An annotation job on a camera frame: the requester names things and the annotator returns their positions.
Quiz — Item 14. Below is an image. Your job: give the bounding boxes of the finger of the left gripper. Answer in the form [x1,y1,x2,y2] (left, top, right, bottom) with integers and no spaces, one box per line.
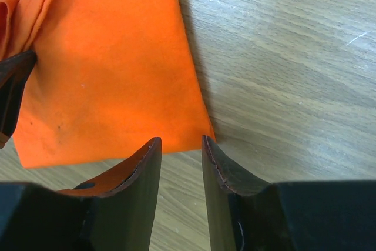
[0,51,37,148]

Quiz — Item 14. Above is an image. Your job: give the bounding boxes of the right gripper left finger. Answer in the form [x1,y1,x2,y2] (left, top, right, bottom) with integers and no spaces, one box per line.
[1,138,162,250]

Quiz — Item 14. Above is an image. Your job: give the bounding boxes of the orange t-shirt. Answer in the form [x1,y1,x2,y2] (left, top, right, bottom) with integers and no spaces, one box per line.
[1,0,214,169]

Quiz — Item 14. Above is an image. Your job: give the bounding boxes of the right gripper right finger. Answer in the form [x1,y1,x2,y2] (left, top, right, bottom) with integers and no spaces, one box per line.
[202,136,375,250]

